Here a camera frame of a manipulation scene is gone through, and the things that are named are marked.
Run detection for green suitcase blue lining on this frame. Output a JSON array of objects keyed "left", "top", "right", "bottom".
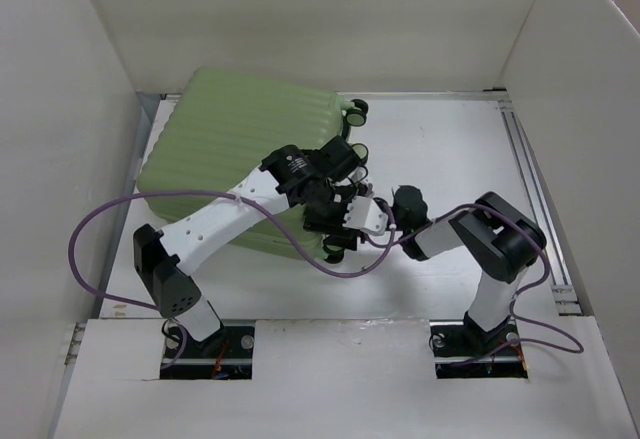
[{"left": 137, "top": 68, "right": 369, "bottom": 258}]

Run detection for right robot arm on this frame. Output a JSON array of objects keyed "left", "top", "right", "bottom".
[{"left": 392, "top": 186, "right": 546, "bottom": 357}]

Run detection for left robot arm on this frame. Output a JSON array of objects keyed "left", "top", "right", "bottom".
[{"left": 133, "top": 136, "right": 368, "bottom": 357}]

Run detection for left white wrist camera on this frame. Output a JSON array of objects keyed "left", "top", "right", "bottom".
[{"left": 343, "top": 196, "right": 389, "bottom": 236}]

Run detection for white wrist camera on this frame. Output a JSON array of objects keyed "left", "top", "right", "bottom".
[
  {"left": 357, "top": 179, "right": 375, "bottom": 198},
  {"left": 343, "top": 196, "right": 389, "bottom": 236}
]

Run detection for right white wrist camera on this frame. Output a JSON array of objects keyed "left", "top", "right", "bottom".
[{"left": 357, "top": 179, "right": 375, "bottom": 198}]

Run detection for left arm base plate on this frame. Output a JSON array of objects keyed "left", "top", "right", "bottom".
[{"left": 159, "top": 322, "right": 255, "bottom": 381}]

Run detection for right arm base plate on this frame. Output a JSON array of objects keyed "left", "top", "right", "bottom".
[{"left": 429, "top": 321, "right": 528, "bottom": 379}]

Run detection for aluminium rail right side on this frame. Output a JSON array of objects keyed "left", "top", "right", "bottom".
[{"left": 497, "top": 91, "right": 583, "bottom": 316}]

